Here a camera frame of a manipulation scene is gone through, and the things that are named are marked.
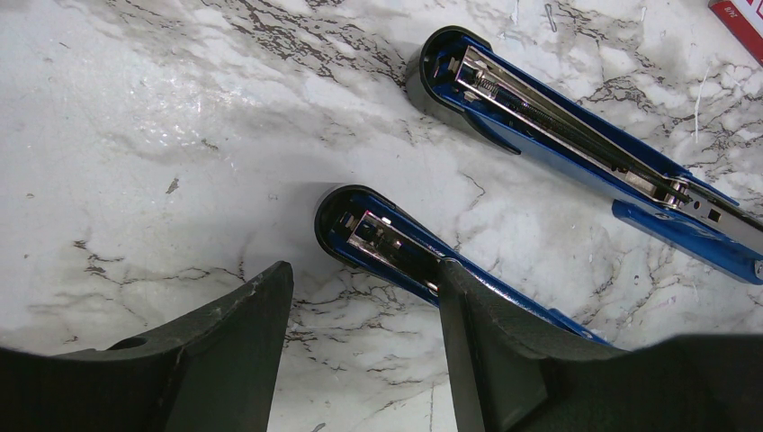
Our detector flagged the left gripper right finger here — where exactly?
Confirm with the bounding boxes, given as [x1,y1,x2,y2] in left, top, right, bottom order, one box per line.
[439,261,762,431]

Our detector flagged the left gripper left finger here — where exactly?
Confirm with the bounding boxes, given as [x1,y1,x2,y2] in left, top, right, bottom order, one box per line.
[1,261,293,431]

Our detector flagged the blue stapler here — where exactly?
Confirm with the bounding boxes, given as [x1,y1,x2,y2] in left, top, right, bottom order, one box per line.
[314,26,762,339]

